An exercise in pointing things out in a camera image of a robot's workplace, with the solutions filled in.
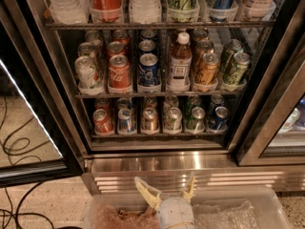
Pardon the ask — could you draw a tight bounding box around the right clear plastic bin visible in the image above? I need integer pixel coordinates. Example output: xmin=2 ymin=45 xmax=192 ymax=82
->
xmin=192 ymin=186 xmax=292 ymax=229

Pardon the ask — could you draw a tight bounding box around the red coca-cola can top shelf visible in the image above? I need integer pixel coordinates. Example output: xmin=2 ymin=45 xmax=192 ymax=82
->
xmin=91 ymin=0 xmax=122 ymax=22

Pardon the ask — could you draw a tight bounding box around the blue white can bottom rear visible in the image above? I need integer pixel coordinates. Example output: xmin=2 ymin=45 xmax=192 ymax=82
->
xmin=116 ymin=97 xmax=132 ymax=110

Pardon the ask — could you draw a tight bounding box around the silver green 7up can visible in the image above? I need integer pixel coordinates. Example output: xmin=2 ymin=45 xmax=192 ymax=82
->
xmin=164 ymin=107 xmax=182 ymax=132

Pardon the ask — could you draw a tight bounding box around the blue white can bottom shelf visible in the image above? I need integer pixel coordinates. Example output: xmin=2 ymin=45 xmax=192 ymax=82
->
xmin=118 ymin=108 xmax=134 ymax=133

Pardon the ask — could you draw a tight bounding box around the open glass fridge door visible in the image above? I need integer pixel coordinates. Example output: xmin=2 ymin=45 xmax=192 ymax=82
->
xmin=0 ymin=0 xmax=84 ymax=187

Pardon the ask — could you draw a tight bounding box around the red can bottom rear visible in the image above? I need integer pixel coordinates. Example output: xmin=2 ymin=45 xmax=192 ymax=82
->
xmin=94 ymin=98 xmax=110 ymax=112

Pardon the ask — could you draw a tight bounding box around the green can shelf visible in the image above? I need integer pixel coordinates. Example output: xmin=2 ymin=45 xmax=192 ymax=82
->
xmin=167 ymin=0 xmax=200 ymax=23
xmin=186 ymin=107 xmax=205 ymax=131

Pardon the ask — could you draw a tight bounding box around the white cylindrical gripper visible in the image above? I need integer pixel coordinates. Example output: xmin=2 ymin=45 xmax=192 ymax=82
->
xmin=134 ymin=175 xmax=195 ymax=229

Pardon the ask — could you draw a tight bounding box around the green can bottom rear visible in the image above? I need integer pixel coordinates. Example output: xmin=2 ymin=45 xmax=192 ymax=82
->
xmin=186 ymin=95 xmax=202 ymax=113

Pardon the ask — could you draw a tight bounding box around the red coca-cola can shelf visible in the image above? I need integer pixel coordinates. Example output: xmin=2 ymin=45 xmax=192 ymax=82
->
xmin=91 ymin=0 xmax=122 ymax=22
xmin=92 ymin=109 xmax=113 ymax=134

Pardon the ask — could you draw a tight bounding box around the white can middle shelf front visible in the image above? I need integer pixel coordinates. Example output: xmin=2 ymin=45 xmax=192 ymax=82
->
xmin=74 ymin=56 xmax=101 ymax=89

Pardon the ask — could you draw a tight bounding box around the green can bottom shelf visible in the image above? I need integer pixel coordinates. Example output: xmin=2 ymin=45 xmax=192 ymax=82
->
xmin=186 ymin=107 xmax=205 ymax=131

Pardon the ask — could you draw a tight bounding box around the red coca-cola can bottom shelf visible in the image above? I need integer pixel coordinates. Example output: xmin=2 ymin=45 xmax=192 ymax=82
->
xmin=92 ymin=109 xmax=113 ymax=134

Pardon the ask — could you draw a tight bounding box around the brown tea bottle white cap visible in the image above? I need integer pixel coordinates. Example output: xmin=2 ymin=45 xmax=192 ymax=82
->
xmin=168 ymin=32 xmax=193 ymax=86

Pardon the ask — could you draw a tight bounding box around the blue pepsi can middle front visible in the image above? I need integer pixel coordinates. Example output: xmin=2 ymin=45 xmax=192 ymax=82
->
xmin=139 ymin=53 xmax=159 ymax=87

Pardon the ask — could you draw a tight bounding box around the blue pepsi can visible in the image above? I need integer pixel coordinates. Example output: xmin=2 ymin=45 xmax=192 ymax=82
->
xmin=139 ymin=53 xmax=159 ymax=87
xmin=138 ymin=40 xmax=156 ymax=55
xmin=140 ymin=30 xmax=158 ymax=42

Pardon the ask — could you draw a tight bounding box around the orange gold can middle rear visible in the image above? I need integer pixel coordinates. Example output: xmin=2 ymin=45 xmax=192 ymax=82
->
xmin=192 ymin=29 xmax=210 ymax=43

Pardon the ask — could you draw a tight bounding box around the green can middle front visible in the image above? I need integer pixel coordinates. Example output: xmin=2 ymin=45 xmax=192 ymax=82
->
xmin=223 ymin=52 xmax=251 ymax=85

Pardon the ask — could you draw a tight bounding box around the clear plastic bin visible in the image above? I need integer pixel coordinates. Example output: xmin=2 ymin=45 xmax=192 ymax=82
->
xmin=192 ymin=186 xmax=292 ymax=229
xmin=83 ymin=195 xmax=160 ymax=229

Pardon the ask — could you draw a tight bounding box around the green can top shelf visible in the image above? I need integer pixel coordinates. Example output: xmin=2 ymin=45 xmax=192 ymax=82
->
xmin=167 ymin=0 xmax=200 ymax=23

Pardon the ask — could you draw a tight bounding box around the blue pepsi can middle rear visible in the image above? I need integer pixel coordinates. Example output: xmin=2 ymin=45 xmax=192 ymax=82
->
xmin=140 ymin=30 xmax=158 ymax=42

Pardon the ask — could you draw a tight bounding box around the red coca-cola can middle front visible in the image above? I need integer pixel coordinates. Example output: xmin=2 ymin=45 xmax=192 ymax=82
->
xmin=109 ymin=55 xmax=132 ymax=89

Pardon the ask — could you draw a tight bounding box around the white can middle shelf rear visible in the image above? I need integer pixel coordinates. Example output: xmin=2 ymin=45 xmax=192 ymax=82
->
xmin=85 ymin=31 xmax=103 ymax=48

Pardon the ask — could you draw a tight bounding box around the gold can bottom rear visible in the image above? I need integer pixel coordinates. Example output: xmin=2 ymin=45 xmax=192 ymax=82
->
xmin=143 ymin=96 xmax=157 ymax=109

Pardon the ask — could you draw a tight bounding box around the red bull can top shelf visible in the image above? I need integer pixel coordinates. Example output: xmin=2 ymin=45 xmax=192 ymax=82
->
xmin=208 ymin=0 xmax=237 ymax=22

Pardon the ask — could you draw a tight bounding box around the left clear plastic bin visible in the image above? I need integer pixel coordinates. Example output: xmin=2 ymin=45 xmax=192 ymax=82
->
xmin=83 ymin=195 xmax=160 ymax=229

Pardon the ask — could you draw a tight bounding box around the red coca-cola can middle rear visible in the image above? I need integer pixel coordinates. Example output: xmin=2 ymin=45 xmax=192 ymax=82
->
xmin=112 ymin=30 xmax=131 ymax=45

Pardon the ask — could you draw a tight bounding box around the orange gold can middle front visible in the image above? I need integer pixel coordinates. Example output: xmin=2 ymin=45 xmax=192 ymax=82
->
xmin=194 ymin=52 xmax=220 ymax=85

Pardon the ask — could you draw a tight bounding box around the right glass fridge door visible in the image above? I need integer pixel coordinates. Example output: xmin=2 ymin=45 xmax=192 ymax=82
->
xmin=235 ymin=0 xmax=305 ymax=167

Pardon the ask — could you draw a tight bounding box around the clear water bottle top centre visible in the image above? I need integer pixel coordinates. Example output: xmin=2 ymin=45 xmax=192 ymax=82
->
xmin=129 ymin=0 xmax=162 ymax=24

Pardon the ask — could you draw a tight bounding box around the orange gold can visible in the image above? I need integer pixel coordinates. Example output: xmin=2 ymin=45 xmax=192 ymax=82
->
xmin=192 ymin=29 xmax=210 ymax=43
xmin=194 ymin=52 xmax=220 ymax=85
xmin=193 ymin=39 xmax=214 ymax=67

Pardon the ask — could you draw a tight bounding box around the stainless steel fridge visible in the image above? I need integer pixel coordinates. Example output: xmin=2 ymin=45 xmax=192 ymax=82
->
xmin=41 ymin=0 xmax=304 ymax=195

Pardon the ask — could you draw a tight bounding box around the gold can bottom shelf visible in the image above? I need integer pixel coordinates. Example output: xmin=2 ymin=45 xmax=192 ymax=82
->
xmin=142 ymin=108 xmax=158 ymax=131

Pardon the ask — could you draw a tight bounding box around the green can middle rear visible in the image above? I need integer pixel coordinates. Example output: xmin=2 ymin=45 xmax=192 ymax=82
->
xmin=220 ymin=39 xmax=244 ymax=73

